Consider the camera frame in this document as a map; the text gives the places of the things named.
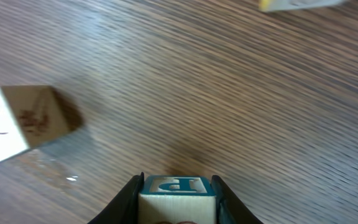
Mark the yellow edged red circle block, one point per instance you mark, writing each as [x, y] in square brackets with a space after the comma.
[288, 5]

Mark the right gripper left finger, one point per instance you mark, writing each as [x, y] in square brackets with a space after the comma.
[123, 208]

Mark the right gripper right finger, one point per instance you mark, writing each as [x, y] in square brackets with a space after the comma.
[229, 208]

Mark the green F block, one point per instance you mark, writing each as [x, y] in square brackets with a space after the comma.
[177, 200]

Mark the plain white block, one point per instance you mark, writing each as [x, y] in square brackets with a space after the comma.
[32, 115]

